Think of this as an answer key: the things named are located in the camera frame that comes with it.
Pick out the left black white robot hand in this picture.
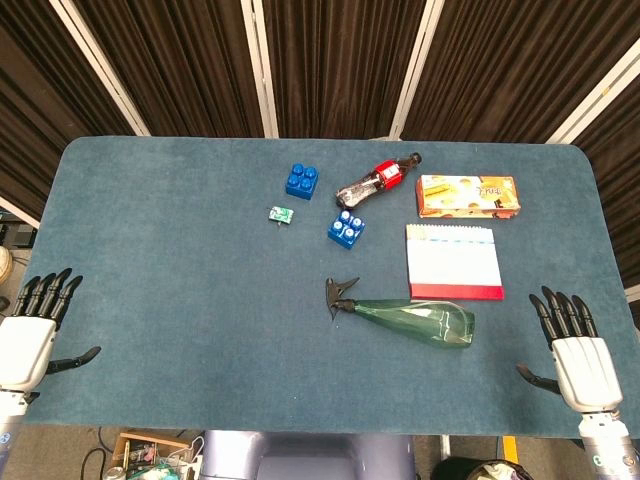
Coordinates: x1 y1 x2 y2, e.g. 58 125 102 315
0 268 102 394

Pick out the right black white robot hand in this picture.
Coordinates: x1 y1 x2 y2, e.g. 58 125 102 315
516 285 625 414

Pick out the green spray bottle black trigger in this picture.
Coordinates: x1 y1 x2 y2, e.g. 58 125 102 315
325 276 476 350

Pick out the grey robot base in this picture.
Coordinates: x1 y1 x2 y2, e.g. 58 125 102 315
199 429 416 480

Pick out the cola bottle red label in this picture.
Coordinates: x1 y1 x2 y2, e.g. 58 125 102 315
335 152 424 210

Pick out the black bag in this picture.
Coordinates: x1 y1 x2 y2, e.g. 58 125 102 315
432 455 531 480

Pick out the cardboard box with clutter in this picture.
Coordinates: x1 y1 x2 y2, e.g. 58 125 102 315
110 432 194 480

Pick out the blue felt table mat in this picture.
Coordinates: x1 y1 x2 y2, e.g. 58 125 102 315
22 135 629 441

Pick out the dark brown pleated curtain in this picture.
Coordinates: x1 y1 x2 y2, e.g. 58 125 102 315
0 0 136 221
262 0 432 140
403 0 640 144
69 0 265 139
574 74 640 291

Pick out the orange snack box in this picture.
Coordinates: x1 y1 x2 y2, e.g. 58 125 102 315
416 174 521 220

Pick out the blue plastic building block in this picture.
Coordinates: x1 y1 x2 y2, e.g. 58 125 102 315
327 209 367 250
284 162 321 201

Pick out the small green toy tank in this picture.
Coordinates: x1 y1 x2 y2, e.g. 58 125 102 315
267 203 295 226

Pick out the black cable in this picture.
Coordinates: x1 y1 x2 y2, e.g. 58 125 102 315
82 427 117 480

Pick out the white partition frame post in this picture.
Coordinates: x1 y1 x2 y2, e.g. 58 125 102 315
240 0 280 139
0 194 41 229
49 0 151 137
387 0 446 141
544 64 640 146

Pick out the white cable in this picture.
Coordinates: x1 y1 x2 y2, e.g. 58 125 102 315
169 434 207 474

